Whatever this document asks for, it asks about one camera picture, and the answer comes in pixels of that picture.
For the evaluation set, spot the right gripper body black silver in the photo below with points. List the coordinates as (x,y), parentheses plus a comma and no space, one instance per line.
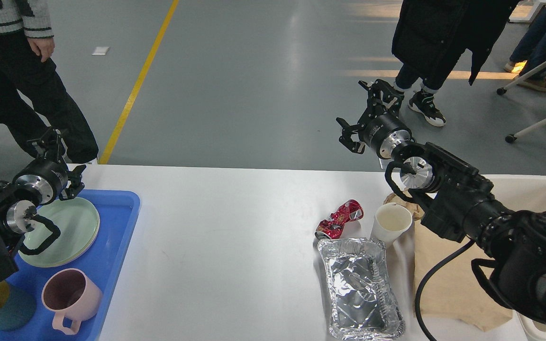
(383,134)

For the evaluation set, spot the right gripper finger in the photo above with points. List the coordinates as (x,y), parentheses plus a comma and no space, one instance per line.
(346,136)
(383,92)

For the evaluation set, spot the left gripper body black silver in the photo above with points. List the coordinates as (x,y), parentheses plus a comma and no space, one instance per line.
(42,181)

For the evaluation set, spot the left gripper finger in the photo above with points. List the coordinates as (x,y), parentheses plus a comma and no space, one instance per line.
(49,146)
(76,185)

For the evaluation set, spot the green plate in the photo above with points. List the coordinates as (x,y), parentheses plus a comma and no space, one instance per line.
(79,222)

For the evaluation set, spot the white paper cup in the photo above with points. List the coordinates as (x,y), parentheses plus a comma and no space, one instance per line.
(391,220)

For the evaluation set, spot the pink mug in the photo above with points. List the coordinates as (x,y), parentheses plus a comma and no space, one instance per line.
(73,298)

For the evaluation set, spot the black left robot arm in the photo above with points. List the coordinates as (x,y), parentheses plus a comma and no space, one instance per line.
(22,229)

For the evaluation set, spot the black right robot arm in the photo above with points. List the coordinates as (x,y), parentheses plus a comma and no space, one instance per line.
(457,202)

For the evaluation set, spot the yellow plate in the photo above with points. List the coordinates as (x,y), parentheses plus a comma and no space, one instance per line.
(96,237)

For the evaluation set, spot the blue plastic tray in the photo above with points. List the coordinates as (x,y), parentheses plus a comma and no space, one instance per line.
(102,263)

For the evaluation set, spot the person in black coat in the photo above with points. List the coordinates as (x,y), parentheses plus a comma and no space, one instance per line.
(431,36)

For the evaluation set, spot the crushed red can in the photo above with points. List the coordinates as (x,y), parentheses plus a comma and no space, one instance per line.
(332,226)

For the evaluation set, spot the crumpled brown paper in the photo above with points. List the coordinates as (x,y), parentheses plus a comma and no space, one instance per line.
(415,209)

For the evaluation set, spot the person in grey sweater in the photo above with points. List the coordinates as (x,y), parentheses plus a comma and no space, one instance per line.
(32,95)

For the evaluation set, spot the teal yellow cup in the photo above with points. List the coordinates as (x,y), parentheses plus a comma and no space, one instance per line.
(17,307)

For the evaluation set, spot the person in blue jeans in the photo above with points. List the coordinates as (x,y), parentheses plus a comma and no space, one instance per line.
(531,50)

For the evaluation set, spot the aluminium foil tray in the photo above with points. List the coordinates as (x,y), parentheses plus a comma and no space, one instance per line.
(363,304)

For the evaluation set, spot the beige plastic bin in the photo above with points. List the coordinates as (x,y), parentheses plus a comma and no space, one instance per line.
(538,189)

